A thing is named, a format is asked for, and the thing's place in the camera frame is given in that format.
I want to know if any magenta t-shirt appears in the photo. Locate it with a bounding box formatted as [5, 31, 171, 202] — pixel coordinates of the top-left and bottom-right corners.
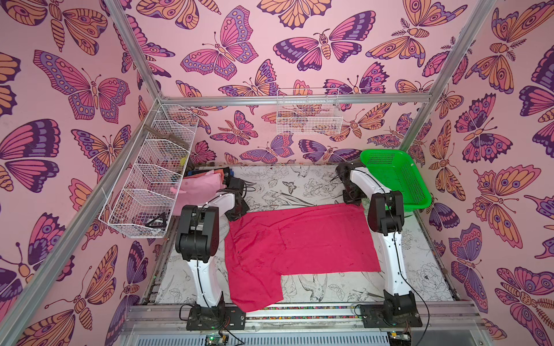
[224, 203, 381, 312]

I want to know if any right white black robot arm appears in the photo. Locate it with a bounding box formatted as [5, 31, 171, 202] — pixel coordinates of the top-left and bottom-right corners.
[336, 163, 423, 328]

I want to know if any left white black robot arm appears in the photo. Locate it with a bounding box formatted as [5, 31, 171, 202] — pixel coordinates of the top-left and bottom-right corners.
[175, 177, 250, 334]

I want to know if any folded light pink t-shirt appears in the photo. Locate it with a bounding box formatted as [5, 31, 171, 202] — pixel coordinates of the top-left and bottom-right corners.
[170, 170, 226, 216]

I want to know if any green plastic basket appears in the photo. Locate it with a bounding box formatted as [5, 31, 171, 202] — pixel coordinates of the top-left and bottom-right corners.
[360, 149, 431, 212]

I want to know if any black triangle object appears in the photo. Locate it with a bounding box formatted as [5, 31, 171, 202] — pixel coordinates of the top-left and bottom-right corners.
[145, 212, 167, 229]

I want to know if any right green circuit board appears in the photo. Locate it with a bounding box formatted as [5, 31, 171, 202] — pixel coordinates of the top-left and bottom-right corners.
[388, 332, 412, 346]

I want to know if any green circuit board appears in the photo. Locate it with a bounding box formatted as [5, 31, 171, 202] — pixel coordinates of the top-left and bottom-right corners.
[388, 332, 412, 346]
[204, 334, 229, 346]

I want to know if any left green circuit board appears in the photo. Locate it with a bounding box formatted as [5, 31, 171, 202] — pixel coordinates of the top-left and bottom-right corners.
[204, 334, 229, 346]

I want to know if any long white wire basket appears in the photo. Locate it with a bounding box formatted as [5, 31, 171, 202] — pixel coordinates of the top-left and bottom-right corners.
[99, 104, 199, 239]

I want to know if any small white wire basket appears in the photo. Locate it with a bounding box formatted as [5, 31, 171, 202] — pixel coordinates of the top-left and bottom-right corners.
[275, 88, 343, 136]

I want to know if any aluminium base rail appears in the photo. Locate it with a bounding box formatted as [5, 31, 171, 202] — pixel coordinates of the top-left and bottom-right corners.
[120, 301, 493, 345]

